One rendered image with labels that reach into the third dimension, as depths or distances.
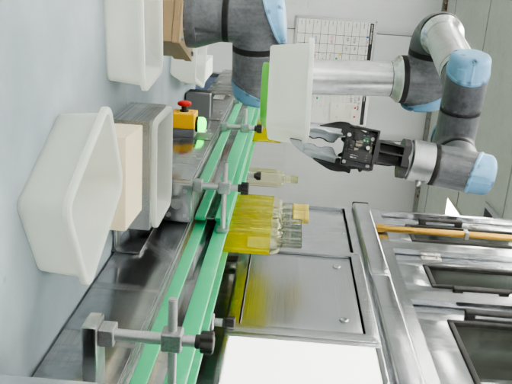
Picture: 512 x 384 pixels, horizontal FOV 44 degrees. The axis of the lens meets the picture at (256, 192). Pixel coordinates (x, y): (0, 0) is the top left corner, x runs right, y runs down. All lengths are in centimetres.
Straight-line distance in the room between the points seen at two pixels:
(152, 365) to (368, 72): 89
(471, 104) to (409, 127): 642
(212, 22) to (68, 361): 83
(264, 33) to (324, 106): 599
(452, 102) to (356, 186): 655
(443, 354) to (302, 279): 40
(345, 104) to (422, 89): 590
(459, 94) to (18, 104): 75
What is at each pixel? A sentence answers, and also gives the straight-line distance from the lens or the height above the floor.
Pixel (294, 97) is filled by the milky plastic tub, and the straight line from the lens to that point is 109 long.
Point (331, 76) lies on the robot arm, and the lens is 156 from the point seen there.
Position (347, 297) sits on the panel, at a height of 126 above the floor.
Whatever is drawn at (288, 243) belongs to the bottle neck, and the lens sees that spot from 154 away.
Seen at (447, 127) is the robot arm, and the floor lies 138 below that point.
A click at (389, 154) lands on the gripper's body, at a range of 113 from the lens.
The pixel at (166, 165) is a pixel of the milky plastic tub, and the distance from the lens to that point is 140.
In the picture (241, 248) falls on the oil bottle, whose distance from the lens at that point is 154.
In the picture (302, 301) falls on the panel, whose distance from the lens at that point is 156.
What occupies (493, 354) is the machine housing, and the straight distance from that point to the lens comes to 158.
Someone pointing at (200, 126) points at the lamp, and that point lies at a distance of 184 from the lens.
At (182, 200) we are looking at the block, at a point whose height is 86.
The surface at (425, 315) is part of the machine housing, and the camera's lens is 167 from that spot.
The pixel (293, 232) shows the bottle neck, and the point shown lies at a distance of 159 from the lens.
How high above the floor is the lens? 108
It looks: 2 degrees down
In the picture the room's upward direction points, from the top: 94 degrees clockwise
